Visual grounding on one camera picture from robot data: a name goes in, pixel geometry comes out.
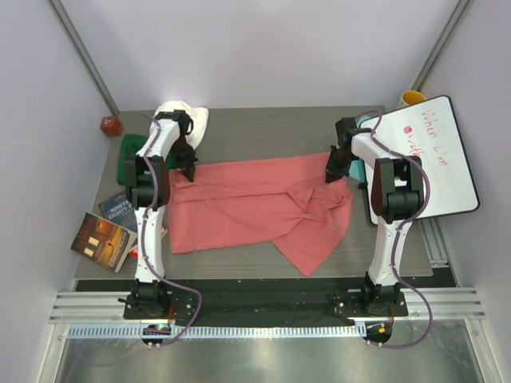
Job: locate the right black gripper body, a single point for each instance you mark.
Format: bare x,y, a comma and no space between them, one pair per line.
347,158

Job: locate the yellow white paper cup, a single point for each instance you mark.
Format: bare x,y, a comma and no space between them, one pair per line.
409,98

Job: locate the dark brown paperback book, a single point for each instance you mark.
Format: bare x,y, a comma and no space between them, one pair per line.
104,242

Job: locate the pink t shirt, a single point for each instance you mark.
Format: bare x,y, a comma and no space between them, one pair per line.
285,201

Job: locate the red brown cube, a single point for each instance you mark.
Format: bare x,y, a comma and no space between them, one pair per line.
111,126

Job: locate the perforated metal rail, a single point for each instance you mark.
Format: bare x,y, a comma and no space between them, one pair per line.
160,331

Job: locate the white t shirt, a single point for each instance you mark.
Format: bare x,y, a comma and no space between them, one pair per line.
199,117

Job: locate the white dry-erase board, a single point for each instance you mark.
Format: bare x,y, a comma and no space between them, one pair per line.
430,131

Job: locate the green t shirt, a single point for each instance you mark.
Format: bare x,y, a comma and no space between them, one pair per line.
131,144

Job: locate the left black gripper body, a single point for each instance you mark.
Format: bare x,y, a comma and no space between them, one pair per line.
183,152

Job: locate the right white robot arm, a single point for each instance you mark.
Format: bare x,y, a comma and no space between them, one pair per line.
398,196

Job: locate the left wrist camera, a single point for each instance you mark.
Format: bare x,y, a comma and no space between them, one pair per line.
346,127

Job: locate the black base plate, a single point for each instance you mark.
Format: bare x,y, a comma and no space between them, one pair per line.
276,308

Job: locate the blue paperback book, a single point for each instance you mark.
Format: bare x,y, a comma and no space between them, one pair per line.
119,210

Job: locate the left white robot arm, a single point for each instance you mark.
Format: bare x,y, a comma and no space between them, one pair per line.
148,191

